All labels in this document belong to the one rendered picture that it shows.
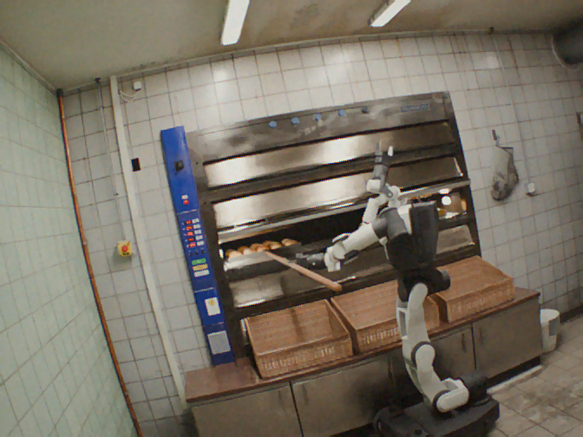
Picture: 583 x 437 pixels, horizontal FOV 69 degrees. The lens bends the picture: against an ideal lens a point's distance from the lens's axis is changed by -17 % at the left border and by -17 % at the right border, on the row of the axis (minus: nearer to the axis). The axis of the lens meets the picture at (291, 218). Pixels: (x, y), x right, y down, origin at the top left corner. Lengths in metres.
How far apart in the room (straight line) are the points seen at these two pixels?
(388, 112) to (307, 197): 0.85
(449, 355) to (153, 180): 2.18
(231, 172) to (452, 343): 1.78
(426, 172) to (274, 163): 1.09
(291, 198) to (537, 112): 2.24
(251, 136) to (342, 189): 0.69
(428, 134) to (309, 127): 0.88
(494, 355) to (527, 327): 0.32
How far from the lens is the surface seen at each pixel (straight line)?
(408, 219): 2.41
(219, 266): 3.21
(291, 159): 3.26
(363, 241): 2.32
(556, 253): 4.33
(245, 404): 2.87
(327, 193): 3.30
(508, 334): 3.42
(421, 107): 3.65
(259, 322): 3.24
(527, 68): 4.32
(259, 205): 3.22
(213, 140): 3.24
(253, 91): 3.30
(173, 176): 3.17
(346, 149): 3.36
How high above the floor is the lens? 1.59
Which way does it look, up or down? 3 degrees down
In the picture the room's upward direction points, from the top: 12 degrees counter-clockwise
